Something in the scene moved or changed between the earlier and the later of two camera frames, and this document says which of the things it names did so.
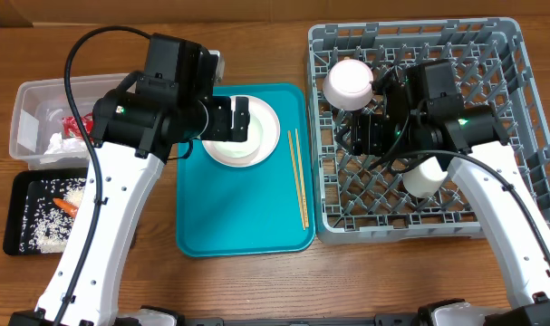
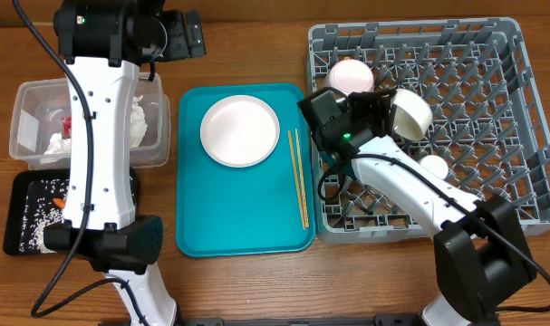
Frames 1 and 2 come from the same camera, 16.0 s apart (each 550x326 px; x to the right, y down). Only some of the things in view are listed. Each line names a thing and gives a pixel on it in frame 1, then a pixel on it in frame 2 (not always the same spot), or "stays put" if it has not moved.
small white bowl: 348,84 stays put
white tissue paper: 59,146 stays put
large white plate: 263,139 stays put
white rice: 45,225 stays put
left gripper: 221,129 to 182,47
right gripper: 371,138 to 381,107
